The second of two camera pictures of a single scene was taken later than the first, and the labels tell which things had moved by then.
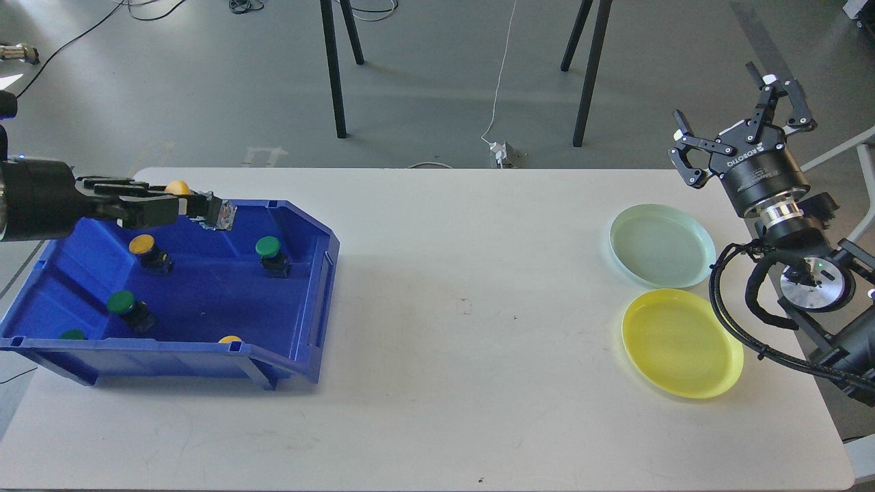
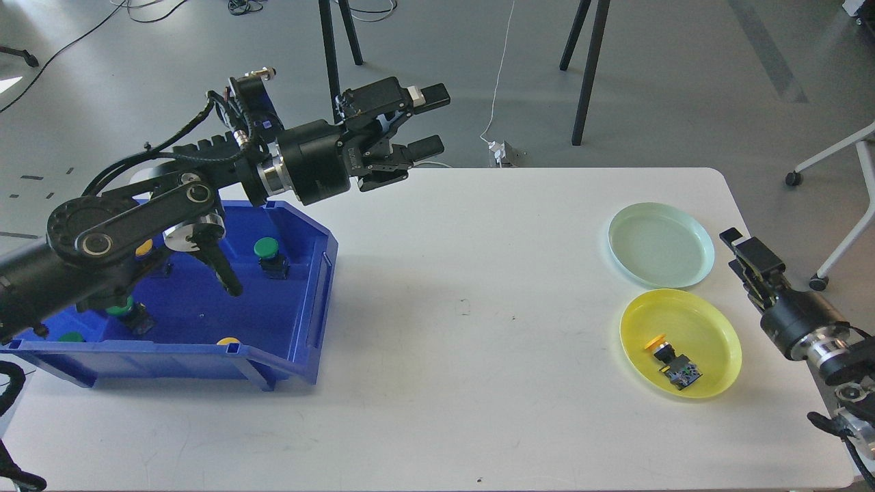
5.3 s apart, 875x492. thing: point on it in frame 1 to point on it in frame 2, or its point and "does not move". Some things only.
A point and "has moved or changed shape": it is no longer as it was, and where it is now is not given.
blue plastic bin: x=145 y=304 does not move
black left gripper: x=43 y=201 to x=316 y=159
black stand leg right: x=603 y=11 does not move
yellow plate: x=683 y=342 does not move
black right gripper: x=761 y=175 to x=800 y=323
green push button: x=275 y=263 does not move
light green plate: x=662 y=246 does not move
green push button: x=137 y=313 does not move
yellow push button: x=179 y=188 has moved or changed shape
